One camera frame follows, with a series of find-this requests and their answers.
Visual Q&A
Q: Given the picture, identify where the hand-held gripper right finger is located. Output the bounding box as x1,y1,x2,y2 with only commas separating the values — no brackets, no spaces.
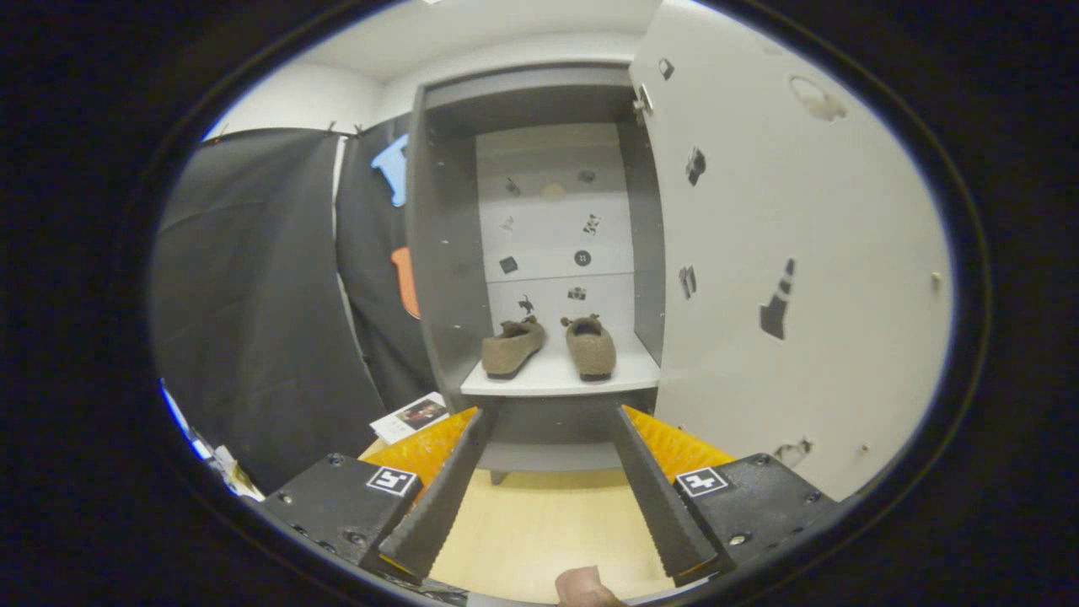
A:
609,405,840,588

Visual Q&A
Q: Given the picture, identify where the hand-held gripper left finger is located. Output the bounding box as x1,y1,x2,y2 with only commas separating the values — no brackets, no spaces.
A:
253,406,500,587

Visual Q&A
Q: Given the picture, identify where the brown fuzzy shoe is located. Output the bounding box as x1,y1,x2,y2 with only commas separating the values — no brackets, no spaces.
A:
480,315,548,379
561,314,618,382

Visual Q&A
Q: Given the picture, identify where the grey shoe cabinet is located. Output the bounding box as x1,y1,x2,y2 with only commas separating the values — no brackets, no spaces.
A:
405,61,667,486

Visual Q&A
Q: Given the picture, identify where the light grey shoe cabinet door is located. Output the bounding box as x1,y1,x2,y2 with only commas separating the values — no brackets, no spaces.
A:
628,0,955,502

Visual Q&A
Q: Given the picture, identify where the black backdrop cloth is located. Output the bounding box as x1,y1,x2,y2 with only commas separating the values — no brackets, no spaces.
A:
150,114,439,494

